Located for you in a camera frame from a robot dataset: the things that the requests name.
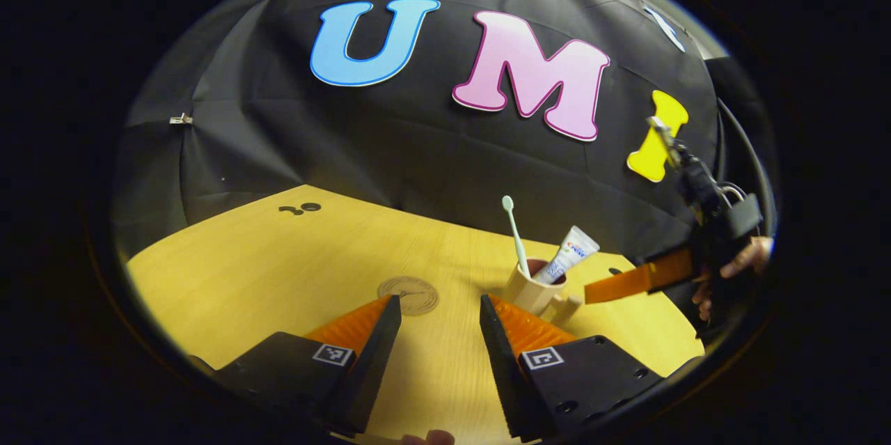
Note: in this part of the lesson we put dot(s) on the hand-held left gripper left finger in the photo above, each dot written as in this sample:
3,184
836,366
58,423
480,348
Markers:
376,354

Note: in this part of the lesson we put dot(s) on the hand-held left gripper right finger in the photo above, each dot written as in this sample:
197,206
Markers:
498,354

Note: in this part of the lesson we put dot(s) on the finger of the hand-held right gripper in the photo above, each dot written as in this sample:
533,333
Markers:
626,281

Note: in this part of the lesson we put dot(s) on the white toothpaste tube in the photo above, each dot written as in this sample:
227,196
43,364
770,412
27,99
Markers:
572,250

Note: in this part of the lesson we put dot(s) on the round brown coaster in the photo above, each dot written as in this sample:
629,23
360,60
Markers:
411,295

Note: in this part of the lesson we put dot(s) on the light blue toothbrush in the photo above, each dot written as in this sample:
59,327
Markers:
515,232

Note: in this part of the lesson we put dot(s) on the light wooden desktop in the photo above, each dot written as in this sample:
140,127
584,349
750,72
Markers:
264,278

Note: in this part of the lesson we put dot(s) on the black backdrop cloth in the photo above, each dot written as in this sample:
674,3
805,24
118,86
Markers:
418,138

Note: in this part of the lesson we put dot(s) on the silver cloth clip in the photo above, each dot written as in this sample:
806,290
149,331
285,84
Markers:
181,119

